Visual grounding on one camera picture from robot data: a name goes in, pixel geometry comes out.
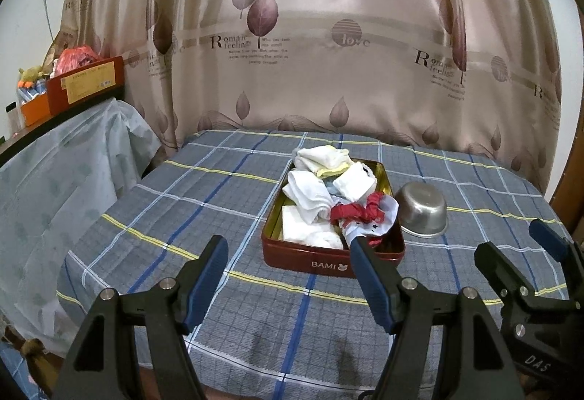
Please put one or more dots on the white sock with black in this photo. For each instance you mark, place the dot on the white sock with black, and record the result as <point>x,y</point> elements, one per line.
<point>353,183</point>

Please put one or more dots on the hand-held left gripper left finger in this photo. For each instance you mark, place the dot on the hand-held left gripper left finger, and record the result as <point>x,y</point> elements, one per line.
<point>205,281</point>

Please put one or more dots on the steel bowl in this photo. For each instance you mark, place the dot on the steel bowl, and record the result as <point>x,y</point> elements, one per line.
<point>422,210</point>

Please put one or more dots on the red tin box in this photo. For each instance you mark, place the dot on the red tin box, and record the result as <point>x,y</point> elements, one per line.
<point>310,260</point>

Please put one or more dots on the beige leaf-print curtain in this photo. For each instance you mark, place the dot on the beige leaf-print curtain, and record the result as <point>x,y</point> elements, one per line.
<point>319,62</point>

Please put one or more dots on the translucent plastic cover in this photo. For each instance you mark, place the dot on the translucent plastic cover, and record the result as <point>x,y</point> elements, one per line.
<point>59,190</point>

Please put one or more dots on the plain white sock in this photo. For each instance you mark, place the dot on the plain white sock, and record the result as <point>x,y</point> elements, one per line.
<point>305,160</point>

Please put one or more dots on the cream ruffled cloth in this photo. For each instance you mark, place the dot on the cream ruffled cloth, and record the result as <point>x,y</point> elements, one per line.
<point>333,160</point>

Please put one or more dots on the red plastic bag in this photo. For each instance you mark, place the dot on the red plastic bag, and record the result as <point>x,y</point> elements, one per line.
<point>75,57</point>

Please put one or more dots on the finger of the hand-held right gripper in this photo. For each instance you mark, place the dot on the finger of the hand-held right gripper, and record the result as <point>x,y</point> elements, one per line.
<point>495,260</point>
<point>547,238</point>

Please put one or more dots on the wooden door frame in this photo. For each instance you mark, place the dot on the wooden door frame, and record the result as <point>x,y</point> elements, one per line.
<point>570,199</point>

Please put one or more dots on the orange box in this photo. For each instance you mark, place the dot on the orange box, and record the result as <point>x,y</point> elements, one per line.
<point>34,110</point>

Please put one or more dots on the yellow plush toy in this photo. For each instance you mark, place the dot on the yellow plush toy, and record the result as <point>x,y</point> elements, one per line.
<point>29,73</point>

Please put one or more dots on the grey plaid tablecloth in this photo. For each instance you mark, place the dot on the grey plaid tablecloth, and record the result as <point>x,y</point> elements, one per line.
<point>273,327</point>

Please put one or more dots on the red carton box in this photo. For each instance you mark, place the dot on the red carton box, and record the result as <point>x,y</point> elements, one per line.
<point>86,82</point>

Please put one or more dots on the red and white cloth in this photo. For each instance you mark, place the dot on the red and white cloth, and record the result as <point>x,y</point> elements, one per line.
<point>360,213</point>

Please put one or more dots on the dark shelf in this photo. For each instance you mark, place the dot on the dark shelf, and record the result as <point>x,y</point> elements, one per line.
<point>13,149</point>

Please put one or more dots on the white cloth block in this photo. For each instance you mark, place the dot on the white cloth block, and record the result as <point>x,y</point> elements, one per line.
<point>301,224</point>

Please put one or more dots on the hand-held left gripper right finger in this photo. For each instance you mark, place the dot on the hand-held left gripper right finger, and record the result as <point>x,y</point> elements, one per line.
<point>372,286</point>

